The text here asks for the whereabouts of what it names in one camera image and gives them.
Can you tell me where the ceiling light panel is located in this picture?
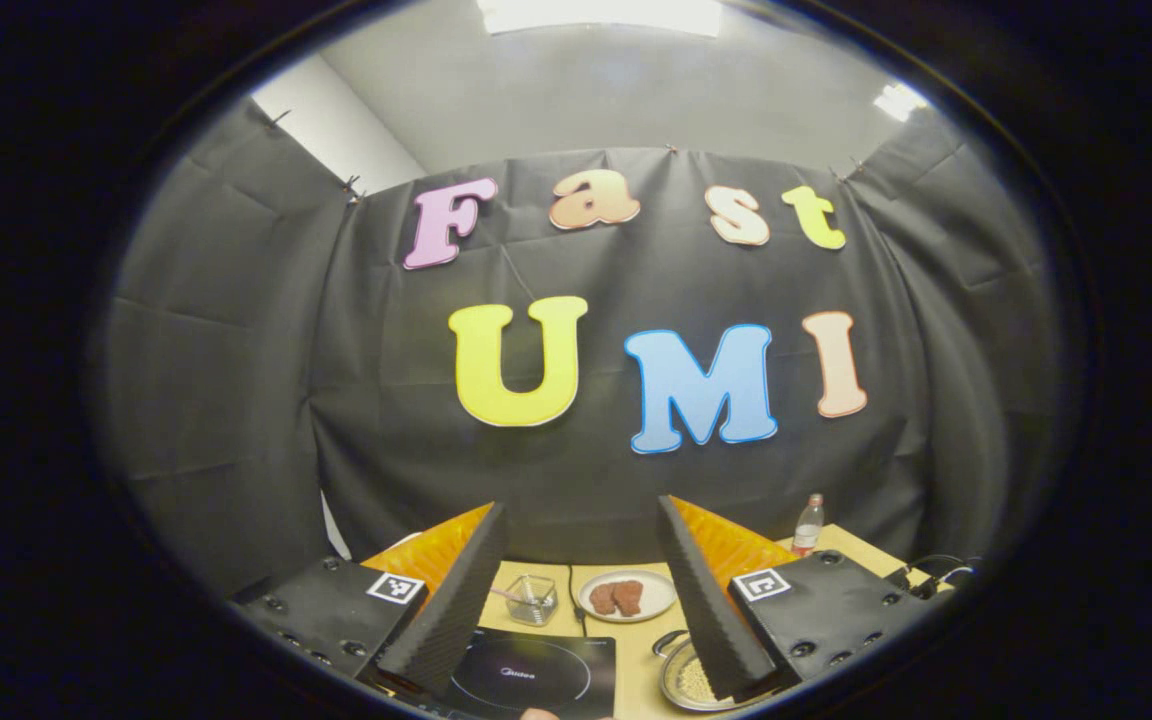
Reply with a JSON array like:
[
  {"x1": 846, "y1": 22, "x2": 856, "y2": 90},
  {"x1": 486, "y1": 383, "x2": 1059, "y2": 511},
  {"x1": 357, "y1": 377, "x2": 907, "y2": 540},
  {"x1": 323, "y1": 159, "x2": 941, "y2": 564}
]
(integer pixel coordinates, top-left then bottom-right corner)
[{"x1": 476, "y1": 0, "x2": 727, "y2": 39}]

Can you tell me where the steel pot with black handles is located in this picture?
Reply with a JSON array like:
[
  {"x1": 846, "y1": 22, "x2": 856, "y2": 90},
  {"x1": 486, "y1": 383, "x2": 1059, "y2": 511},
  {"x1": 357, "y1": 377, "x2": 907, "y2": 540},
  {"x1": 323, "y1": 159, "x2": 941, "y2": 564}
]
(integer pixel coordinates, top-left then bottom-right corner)
[{"x1": 652, "y1": 630, "x2": 787, "y2": 713}]

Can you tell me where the pile of soybeans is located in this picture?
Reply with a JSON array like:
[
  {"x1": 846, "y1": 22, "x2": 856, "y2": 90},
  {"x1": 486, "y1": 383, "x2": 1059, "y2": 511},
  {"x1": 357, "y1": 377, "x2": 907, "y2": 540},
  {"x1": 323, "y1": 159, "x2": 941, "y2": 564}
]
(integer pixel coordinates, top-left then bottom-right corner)
[{"x1": 681, "y1": 657, "x2": 719, "y2": 704}]

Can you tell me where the white oval plate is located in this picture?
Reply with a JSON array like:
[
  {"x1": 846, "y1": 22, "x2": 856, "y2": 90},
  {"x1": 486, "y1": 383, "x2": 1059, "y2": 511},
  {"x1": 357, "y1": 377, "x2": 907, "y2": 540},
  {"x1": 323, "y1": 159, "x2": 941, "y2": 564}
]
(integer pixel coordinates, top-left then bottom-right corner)
[{"x1": 577, "y1": 570, "x2": 678, "y2": 624}]

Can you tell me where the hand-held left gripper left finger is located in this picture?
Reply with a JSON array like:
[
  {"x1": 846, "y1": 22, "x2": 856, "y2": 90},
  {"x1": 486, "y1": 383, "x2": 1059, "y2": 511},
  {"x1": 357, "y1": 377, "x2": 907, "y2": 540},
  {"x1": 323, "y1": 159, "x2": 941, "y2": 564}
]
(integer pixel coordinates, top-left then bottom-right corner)
[{"x1": 231, "y1": 502, "x2": 512, "y2": 698}]

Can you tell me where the clear water bottle red label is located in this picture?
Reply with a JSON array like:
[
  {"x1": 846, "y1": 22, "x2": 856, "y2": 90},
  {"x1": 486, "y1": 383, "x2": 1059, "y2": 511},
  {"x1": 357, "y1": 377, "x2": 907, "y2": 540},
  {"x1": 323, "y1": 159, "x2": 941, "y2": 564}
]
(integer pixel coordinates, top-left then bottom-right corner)
[{"x1": 791, "y1": 494, "x2": 826, "y2": 557}]

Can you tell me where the black induction cooktop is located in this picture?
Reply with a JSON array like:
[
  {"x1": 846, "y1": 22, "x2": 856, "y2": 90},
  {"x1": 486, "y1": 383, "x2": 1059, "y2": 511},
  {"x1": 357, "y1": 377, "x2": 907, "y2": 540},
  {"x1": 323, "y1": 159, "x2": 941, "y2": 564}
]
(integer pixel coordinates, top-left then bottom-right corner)
[{"x1": 391, "y1": 628, "x2": 617, "y2": 719}]

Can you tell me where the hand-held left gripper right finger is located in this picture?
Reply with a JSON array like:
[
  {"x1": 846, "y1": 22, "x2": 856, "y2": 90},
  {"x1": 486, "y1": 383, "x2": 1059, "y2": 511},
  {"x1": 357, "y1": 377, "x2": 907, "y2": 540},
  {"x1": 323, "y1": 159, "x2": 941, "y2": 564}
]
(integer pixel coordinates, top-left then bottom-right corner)
[{"x1": 656, "y1": 495, "x2": 912, "y2": 701}]

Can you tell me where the small ceiling light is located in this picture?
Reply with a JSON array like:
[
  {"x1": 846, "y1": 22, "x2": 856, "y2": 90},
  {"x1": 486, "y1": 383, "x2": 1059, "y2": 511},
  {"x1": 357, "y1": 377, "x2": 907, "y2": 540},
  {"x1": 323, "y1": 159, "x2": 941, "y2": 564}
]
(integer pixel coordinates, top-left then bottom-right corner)
[{"x1": 873, "y1": 82, "x2": 927, "y2": 121}]

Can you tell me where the wire basket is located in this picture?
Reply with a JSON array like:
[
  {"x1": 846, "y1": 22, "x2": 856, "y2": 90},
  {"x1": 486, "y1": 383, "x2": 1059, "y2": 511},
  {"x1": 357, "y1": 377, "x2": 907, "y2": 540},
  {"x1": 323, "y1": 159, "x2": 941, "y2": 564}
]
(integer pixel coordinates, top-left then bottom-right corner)
[{"x1": 506, "y1": 574, "x2": 559, "y2": 627}]

